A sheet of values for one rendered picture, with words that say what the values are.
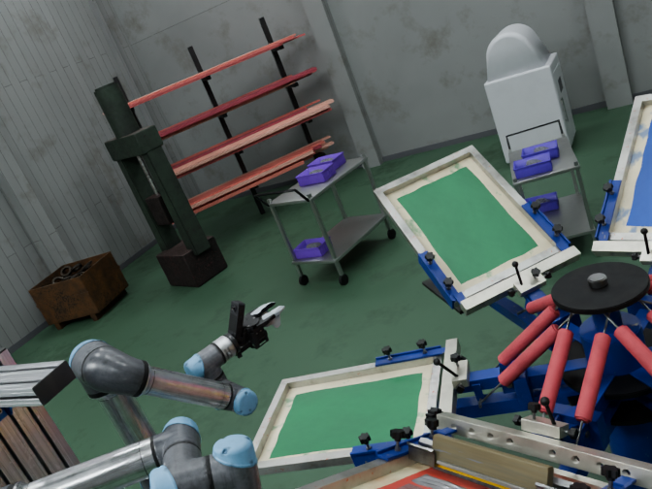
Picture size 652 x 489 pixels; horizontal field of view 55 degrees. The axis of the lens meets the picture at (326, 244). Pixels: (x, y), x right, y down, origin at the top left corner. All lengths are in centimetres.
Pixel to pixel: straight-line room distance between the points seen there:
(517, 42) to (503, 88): 52
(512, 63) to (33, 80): 662
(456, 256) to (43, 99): 808
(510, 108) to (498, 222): 454
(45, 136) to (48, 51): 133
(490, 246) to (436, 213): 32
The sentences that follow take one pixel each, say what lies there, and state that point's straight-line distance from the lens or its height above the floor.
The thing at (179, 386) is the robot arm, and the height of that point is 172.
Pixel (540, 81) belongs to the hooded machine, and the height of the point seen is 90.
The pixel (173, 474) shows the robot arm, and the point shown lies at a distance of 123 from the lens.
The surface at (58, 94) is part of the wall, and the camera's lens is 1041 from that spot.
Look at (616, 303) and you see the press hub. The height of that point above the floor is 132.
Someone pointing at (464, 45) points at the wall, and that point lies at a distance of 918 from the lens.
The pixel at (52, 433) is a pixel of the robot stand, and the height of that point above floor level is 178.
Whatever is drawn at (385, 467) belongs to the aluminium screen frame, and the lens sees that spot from 190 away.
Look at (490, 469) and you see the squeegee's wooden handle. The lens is 182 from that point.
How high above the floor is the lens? 247
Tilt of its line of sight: 19 degrees down
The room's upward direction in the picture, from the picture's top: 22 degrees counter-clockwise
